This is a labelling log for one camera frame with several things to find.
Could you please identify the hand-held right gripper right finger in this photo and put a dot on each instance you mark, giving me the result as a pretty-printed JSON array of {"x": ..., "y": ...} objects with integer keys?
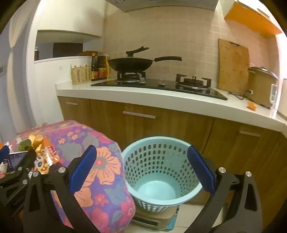
[{"x": 201, "y": 170}]

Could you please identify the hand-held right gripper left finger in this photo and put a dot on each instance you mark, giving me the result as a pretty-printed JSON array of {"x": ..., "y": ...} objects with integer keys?
[{"x": 82, "y": 169}]

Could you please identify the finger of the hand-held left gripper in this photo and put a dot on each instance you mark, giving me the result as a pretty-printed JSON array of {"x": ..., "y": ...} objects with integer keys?
[
  {"x": 3, "y": 155},
  {"x": 26, "y": 159}
]

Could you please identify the dark blue carton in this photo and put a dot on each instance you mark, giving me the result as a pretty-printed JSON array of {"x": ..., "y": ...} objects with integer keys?
[{"x": 14, "y": 159}]

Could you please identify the orange snack packet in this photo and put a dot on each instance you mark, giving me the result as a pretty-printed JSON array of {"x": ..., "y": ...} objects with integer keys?
[{"x": 48, "y": 154}]

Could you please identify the light blue plastic basket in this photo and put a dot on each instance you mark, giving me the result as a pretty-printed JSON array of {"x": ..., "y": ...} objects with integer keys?
[{"x": 157, "y": 177}]

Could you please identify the green crumpled wrapper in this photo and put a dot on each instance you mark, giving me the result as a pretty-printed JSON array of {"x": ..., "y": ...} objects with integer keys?
[{"x": 24, "y": 145}]

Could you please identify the floral patterned cloth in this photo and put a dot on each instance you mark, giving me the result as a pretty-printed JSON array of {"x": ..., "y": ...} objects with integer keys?
[{"x": 105, "y": 170}]

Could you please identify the curled orange peel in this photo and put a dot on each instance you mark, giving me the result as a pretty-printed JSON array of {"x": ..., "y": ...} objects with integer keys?
[{"x": 35, "y": 137}]

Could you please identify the wooden kitchen base cabinet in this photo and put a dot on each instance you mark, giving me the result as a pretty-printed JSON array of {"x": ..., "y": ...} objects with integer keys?
[{"x": 170, "y": 125}]

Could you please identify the small orange peel piece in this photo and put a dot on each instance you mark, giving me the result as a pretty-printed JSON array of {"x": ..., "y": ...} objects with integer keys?
[{"x": 251, "y": 105}]

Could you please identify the beige woven utensil basket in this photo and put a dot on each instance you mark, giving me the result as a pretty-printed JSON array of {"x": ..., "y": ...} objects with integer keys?
[{"x": 81, "y": 75}]

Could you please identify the black glass gas stove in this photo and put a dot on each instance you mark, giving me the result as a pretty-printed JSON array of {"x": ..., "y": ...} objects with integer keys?
[{"x": 157, "y": 85}]

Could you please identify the dark sauce bottle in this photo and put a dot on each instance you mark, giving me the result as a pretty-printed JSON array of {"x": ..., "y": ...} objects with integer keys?
[
  {"x": 94, "y": 69},
  {"x": 102, "y": 68}
]

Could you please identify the beige rice cooker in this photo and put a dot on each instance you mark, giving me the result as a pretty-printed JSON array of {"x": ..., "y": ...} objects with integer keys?
[{"x": 261, "y": 88}]

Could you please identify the yellow bottle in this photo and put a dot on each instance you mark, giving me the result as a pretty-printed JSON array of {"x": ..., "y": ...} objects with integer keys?
[{"x": 107, "y": 67}]

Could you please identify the wooden cutting board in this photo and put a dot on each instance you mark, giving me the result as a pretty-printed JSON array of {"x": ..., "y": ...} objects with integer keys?
[{"x": 234, "y": 67}]

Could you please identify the black wok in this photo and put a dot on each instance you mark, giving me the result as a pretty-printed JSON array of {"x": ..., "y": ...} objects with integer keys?
[{"x": 132, "y": 63}]

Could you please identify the grey range hood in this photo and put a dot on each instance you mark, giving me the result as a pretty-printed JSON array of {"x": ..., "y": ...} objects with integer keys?
[{"x": 161, "y": 4}]

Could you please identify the white wall cabinet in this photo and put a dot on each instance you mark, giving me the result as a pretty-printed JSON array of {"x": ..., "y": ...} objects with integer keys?
[{"x": 67, "y": 18}]

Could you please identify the orange wall cabinet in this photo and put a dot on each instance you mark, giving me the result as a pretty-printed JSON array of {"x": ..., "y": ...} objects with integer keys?
[{"x": 253, "y": 18}]

